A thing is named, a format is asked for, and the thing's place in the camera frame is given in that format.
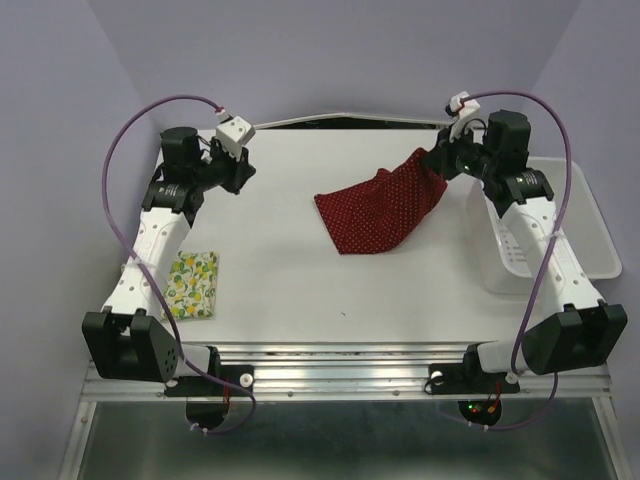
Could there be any red polka dot skirt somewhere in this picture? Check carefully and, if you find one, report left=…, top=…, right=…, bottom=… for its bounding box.
left=314, top=148, right=447, bottom=255

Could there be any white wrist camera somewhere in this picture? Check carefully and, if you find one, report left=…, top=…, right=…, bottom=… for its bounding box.
left=445, top=91, right=481, bottom=142
left=215, top=110, right=255, bottom=157

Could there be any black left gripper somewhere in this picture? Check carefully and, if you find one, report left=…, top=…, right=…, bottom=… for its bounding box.
left=193, top=136, right=258, bottom=195

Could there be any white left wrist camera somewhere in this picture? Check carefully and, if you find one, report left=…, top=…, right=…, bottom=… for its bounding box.
left=215, top=110, right=255, bottom=157

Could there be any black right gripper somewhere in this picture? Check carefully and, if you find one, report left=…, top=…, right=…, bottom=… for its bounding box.
left=419, top=121, right=498, bottom=182

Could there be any white plastic basket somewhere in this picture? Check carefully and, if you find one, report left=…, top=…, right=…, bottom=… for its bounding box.
left=465, top=156, right=623, bottom=296

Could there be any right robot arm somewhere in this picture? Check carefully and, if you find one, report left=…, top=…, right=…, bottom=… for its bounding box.
left=422, top=107, right=628, bottom=390

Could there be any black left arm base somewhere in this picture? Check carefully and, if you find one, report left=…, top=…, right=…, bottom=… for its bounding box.
left=164, top=364, right=257, bottom=436

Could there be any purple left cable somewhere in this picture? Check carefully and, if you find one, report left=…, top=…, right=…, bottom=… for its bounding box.
left=102, top=94, right=257, bottom=435

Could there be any aluminium frame rail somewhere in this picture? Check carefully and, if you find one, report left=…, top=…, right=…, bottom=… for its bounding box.
left=79, top=342, right=614, bottom=404

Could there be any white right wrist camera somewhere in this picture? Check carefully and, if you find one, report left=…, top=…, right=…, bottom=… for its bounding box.
left=445, top=91, right=481, bottom=142

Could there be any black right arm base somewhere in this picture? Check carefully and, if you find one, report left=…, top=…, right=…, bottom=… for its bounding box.
left=423, top=363, right=520, bottom=427

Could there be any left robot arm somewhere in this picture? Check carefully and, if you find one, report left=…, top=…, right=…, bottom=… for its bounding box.
left=82, top=117, right=256, bottom=394

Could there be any lemon print folded skirt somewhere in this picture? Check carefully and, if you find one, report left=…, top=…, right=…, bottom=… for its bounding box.
left=164, top=251, right=219, bottom=321

